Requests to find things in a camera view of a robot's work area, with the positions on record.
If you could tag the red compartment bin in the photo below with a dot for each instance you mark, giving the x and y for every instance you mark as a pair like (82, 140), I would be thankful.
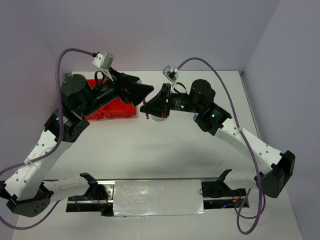
(116, 109)

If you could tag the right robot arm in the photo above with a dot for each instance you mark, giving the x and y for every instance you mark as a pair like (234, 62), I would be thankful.
(272, 168)

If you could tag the blue round tub far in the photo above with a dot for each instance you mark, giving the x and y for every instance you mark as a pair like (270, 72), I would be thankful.
(195, 117)

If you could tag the large clear tape roll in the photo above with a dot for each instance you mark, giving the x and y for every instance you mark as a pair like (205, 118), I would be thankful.
(157, 119)

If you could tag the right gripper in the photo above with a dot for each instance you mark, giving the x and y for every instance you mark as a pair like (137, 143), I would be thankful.
(158, 105)

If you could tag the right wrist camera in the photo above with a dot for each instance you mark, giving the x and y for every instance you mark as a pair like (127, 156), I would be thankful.
(171, 73)

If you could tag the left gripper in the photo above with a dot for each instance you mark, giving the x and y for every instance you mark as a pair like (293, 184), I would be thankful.
(135, 92)

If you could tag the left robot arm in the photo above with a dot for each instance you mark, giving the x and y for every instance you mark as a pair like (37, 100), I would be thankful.
(27, 191)

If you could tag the silver foil sheet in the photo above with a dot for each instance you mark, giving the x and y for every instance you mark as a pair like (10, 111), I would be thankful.
(157, 198)

